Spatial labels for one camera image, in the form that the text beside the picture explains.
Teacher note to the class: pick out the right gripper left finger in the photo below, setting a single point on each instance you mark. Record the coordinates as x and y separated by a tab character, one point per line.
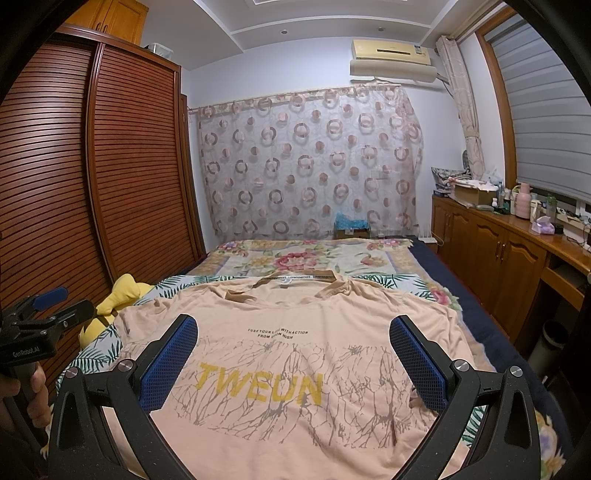
82	445

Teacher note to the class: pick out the brown louvered wardrobe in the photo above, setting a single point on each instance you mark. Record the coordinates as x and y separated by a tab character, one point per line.
96	178

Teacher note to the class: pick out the navy bed sheet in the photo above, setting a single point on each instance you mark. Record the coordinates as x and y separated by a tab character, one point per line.
491	349

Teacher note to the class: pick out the palm leaf print quilt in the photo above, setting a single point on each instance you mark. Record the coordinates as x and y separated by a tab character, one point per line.
302	361

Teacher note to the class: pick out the purple tissue pack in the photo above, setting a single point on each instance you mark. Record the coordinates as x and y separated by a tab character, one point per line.
543	226

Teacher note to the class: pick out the cardboard box blue contents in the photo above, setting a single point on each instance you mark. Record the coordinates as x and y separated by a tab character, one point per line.
345	227

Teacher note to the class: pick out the wall air conditioner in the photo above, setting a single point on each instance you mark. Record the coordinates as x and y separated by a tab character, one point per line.
389	59

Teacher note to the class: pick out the circle pattern sheer curtain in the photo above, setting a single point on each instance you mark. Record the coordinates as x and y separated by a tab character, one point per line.
285	166

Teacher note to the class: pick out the yellow plush toy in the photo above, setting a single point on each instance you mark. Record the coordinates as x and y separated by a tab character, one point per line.
124	293

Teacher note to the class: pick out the beige tied side curtain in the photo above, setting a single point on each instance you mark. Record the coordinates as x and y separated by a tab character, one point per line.
459	79

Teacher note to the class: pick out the peach printed t-shirt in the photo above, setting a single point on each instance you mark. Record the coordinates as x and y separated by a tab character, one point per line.
248	460

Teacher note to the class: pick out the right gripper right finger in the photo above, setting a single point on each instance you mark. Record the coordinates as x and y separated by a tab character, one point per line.
506	445

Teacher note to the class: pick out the wooden sideboard cabinet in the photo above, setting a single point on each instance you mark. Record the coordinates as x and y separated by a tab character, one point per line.
507	266

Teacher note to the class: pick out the pink thermos jug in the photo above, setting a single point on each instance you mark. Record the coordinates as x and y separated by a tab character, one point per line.
523	202

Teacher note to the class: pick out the floral bed blanket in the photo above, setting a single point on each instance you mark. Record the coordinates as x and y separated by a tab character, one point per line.
385	262

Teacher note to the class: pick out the grey window blind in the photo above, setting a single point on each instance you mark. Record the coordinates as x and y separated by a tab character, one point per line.
550	114

